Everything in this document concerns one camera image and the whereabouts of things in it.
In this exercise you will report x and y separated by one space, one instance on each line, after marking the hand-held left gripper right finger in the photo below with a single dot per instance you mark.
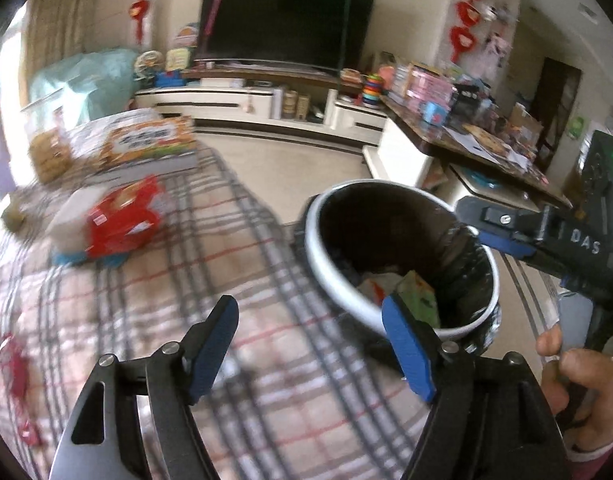
406 350

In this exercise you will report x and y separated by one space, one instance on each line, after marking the teal covered armchair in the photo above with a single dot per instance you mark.
86 77

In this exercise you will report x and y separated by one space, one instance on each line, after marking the white television cabinet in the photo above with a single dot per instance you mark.
226 105

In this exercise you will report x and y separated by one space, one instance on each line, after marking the white trash bin black liner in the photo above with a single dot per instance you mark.
381 225

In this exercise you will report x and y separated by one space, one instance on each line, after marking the small blue box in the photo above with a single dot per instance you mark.
167 80

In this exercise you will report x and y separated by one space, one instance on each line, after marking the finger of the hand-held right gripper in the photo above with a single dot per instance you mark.
501 222

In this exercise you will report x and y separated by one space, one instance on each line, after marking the dark top white side table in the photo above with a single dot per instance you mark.
401 150

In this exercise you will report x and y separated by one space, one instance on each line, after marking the red snack bag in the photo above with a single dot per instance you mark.
121 220

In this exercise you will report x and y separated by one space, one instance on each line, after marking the orange printed snack box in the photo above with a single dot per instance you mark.
141 140

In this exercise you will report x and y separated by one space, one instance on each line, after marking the white tissue pack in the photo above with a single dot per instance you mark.
69 225

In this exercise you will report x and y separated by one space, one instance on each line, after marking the person's right hand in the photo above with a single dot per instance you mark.
596 395

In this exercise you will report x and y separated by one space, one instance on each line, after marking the white storage box teal lid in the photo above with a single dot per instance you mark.
491 182

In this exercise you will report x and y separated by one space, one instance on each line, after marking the person's right forearm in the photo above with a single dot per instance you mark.
601 465

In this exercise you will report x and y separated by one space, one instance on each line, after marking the beige patterned curtain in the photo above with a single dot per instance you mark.
66 5

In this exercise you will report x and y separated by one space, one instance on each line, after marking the red candy wrapper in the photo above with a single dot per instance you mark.
19 385

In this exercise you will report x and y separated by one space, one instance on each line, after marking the pink toy box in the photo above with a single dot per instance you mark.
429 87

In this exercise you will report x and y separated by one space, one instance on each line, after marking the plaid blanket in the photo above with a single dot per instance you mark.
286 410

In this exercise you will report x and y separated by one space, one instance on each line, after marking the small olive green fruit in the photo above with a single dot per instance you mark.
14 216

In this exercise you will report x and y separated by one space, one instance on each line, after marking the dark wooden door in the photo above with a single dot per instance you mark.
556 95

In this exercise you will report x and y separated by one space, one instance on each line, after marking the green tissue box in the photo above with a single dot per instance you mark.
419 300

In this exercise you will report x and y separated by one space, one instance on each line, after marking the black flat television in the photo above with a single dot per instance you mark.
286 20

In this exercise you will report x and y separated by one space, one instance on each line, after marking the clear jar of cookies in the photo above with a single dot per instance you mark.
46 152

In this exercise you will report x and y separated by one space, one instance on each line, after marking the white plastic bag red print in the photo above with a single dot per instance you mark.
379 285

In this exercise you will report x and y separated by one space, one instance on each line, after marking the colourful standing card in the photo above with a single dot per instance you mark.
186 36

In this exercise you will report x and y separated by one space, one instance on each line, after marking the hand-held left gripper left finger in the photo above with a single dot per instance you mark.
211 347

